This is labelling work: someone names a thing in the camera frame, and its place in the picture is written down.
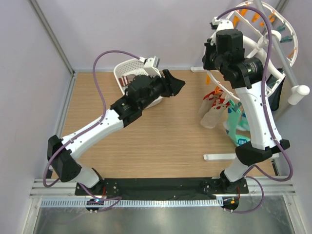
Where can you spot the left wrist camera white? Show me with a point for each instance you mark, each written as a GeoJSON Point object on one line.
{"type": "Point", "coordinates": [150, 66]}

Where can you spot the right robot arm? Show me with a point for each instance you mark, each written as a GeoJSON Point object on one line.
{"type": "Point", "coordinates": [247, 77]}

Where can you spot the white and grey drying rack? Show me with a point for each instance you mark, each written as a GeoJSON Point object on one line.
{"type": "Point", "coordinates": [297, 94]}

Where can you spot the grey sock rust striped cuff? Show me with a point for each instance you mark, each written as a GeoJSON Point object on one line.
{"type": "Point", "coordinates": [124, 81]}

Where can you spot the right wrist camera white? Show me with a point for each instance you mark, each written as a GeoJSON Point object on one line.
{"type": "Point", "coordinates": [218, 25]}

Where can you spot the white perforated plastic basket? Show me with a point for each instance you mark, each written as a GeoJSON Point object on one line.
{"type": "Point", "coordinates": [129, 68]}

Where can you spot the slotted grey cable duct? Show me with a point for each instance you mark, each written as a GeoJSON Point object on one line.
{"type": "Point", "coordinates": [86, 202]}

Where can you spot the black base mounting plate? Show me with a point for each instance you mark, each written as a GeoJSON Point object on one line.
{"type": "Point", "coordinates": [134, 187]}

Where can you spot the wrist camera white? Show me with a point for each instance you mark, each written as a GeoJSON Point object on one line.
{"type": "Point", "coordinates": [218, 25]}
{"type": "Point", "coordinates": [150, 66]}

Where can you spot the teal patterned sock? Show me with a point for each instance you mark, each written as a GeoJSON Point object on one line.
{"type": "Point", "coordinates": [243, 123]}
{"type": "Point", "coordinates": [234, 116]}

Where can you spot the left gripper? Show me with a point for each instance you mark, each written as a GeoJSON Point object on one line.
{"type": "Point", "coordinates": [171, 86]}

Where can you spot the white round clip hanger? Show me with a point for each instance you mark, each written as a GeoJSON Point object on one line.
{"type": "Point", "coordinates": [284, 39]}

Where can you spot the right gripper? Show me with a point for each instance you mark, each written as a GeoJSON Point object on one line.
{"type": "Point", "coordinates": [208, 48]}

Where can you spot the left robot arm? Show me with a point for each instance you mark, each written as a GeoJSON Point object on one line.
{"type": "Point", "coordinates": [63, 153]}

